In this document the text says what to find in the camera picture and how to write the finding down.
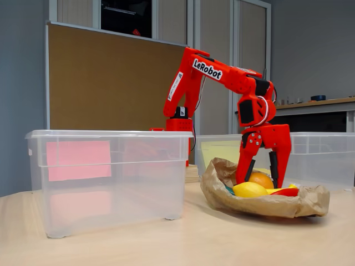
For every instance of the wooden background desk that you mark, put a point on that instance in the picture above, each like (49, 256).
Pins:
(313, 106)

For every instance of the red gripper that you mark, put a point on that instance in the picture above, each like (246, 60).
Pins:
(273, 138)

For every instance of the yellow toy banana bunch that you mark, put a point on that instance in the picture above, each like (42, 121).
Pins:
(273, 191)

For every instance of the clear plastic bin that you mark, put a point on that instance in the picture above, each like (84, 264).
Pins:
(111, 194)
(319, 160)

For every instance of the black machine with red part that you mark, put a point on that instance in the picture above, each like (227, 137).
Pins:
(124, 16)

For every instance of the grey cabinet with doors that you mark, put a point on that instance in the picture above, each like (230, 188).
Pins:
(216, 27)

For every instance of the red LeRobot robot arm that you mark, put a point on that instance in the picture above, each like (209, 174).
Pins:
(235, 77)

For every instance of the yellow toy lemon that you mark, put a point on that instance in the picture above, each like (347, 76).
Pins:
(249, 189)

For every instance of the red toy chili pepper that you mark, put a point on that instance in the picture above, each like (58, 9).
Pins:
(285, 192)

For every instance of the brown paper bowl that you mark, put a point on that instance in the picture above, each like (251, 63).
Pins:
(249, 206)

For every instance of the toy orange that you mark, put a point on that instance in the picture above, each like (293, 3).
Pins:
(262, 180)

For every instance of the yellow paper note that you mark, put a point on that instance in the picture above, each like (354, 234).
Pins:
(219, 151)

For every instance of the brown cork board partition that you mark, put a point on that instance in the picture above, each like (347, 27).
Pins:
(111, 83)

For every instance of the wooden base board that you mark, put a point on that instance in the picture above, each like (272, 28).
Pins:
(192, 173)

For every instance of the pink paper note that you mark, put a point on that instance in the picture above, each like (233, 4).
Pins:
(77, 160)

